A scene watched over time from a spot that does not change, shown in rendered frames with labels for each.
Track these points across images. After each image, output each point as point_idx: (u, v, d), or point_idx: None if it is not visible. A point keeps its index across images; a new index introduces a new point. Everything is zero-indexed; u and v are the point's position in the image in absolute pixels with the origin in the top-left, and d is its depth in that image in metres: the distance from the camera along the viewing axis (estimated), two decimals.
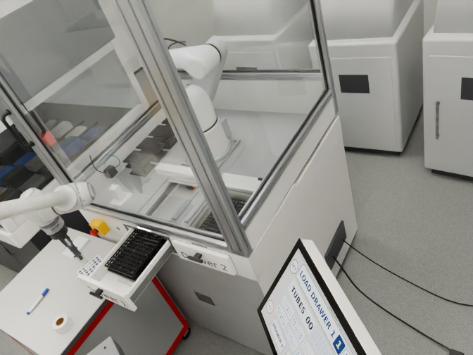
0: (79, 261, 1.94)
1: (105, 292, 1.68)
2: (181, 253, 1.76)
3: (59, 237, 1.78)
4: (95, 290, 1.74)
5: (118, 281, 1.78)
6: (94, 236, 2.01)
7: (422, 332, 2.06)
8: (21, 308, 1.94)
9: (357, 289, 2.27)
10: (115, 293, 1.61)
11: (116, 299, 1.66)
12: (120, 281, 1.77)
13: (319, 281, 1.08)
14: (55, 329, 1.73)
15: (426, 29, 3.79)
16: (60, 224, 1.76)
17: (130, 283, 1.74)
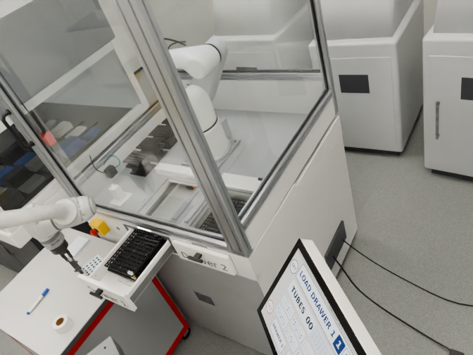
0: None
1: (105, 292, 1.68)
2: (181, 253, 1.76)
3: (59, 251, 1.76)
4: (95, 290, 1.74)
5: (118, 281, 1.78)
6: (94, 236, 2.01)
7: (422, 332, 2.06)
8: (21, 308, 1.94)
9: (357, 289, 2.27)
10: (115, 293, 1.61)
11: (116, 299, 1.66)
12: (120, 281, 1.77)
13: (319, 281, 1.08)
14: (55, 329, 1.73)
15: (426, 29, 3.79)
16: (60, 239, 1.74)
17: (130, 283, 1.74)
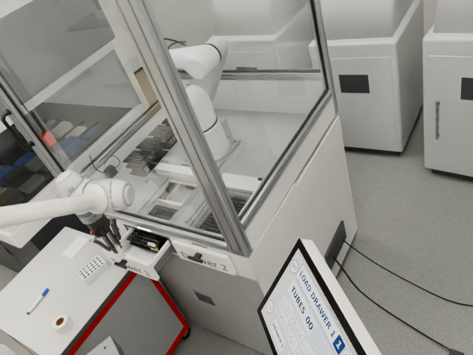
0: (123, 257, 1.69)
1: (129, 263, 1.77)
2: (181, 253, 1.76)
3: (105, 215, 1.59)
4: (119, 262, 1.83)
5: (140, 253, 1.87)
6: None
7: (422, 332, 2.06)
8: (21, 308, 1.94)
9: (357, 289, 2.27)
10: (139, 263, 1.70)
11: (140, 268, 1.75)
12: (141, 253, 1.85)
13: (319, 281, 1.08)
14: (55, 329, 1.73)
15: (426, 29, 3.79)
16: None
17: (152, 255, 1.82)
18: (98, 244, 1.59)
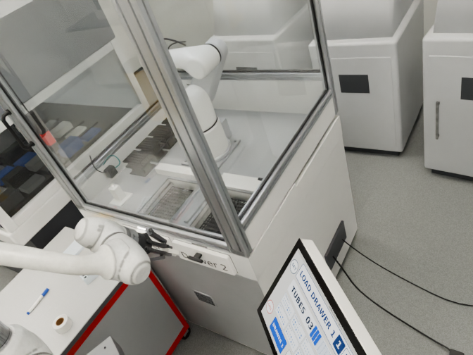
0: (179, 254, 1.60)
1: None
2: (181, 253, 1.76)
3: (140, 232, 1.46)
4: None
5: None
6: None
7: (422, 332, 2.06)
8: (21, 308, 1.94)
9: (357, 289, 2.27)
10: None
11: None
12: None
13: (319, 281, 1.08)
14: (55, 329, 1.73)
15: (426, 29, 3.79)
16: None
17: None
18: (150, 260, 1.49)
